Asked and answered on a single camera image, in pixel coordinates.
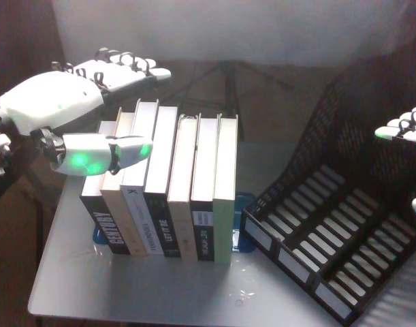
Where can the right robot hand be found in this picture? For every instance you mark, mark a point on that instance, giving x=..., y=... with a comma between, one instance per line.
x=405, y=124

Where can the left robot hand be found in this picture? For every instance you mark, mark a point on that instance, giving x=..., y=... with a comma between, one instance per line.
x=54, y=98

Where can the beige book with orange drawing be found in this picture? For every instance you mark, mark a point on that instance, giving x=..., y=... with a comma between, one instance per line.
x=182, y=221

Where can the white book with K spine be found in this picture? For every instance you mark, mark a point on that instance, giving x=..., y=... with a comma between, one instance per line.
x=139, y=211

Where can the black book with Century spine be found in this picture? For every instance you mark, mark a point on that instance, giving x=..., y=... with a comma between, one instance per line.
x=105, y=231

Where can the cream book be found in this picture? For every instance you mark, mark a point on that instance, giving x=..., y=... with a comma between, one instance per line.
x=126, y=225

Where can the black book Let It Be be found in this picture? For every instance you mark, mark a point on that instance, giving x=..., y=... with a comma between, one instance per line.
x=161, y=225

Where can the black three-slot file rack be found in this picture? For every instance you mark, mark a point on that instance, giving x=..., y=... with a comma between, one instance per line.
x=315, y=272

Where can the black tripod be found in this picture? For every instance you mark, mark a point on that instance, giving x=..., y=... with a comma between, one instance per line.
x=232, y=88

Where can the blue book stand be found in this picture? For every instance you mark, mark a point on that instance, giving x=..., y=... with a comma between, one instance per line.
x=243, y=247

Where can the black book with grey label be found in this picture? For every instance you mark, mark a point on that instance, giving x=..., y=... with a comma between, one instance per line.
x=204, y=238

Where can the green book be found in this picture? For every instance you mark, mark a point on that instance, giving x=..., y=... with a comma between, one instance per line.
x=223, y=231

